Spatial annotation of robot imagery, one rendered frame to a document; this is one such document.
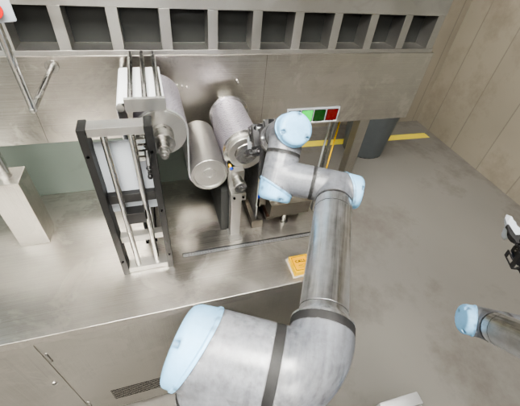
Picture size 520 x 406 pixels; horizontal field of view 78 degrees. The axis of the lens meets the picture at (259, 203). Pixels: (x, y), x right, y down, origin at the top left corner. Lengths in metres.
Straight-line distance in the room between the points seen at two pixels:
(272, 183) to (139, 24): 0.79
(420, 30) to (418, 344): 1.69
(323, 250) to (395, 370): 1.66
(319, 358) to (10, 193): 1.02
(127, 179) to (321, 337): 0.66
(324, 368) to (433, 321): 2.01
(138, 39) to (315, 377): 1.14
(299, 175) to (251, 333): 0.36
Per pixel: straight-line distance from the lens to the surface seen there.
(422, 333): 2.35
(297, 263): 1.16
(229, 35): 1.31
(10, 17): 0.92
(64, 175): 1.48
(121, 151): 0.88
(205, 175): 1.06
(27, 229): 1.32
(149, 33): 1.28
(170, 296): 1.10
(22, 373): 1.41
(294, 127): 0.68
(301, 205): 1.24
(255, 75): 1.30
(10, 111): 1.37
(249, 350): 0.43
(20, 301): 1.24
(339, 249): 0.56
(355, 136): 1.89
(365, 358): 2.12
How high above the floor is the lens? 1.83
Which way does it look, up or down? 43 degrees down
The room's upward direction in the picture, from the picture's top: 7 degrees clockwise
